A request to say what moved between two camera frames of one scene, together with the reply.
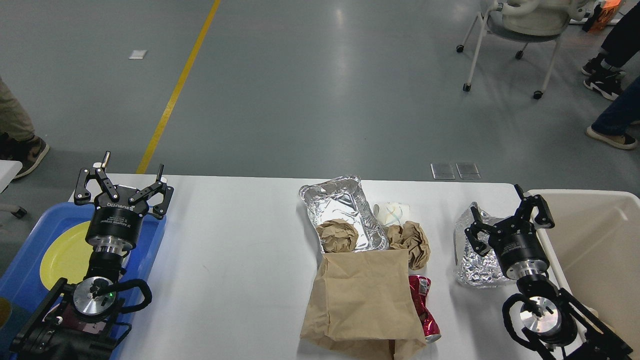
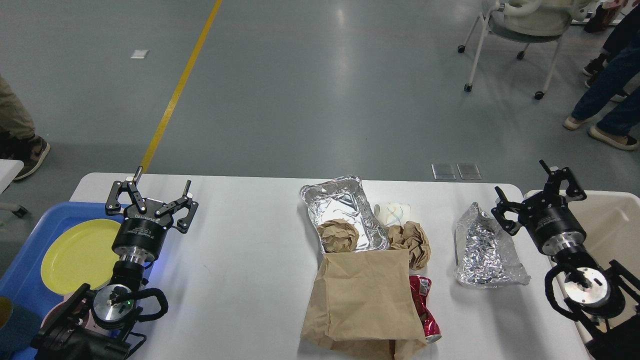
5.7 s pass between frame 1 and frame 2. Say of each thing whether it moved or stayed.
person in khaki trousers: stayed
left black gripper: moved
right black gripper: moved
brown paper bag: stayed
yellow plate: stayed
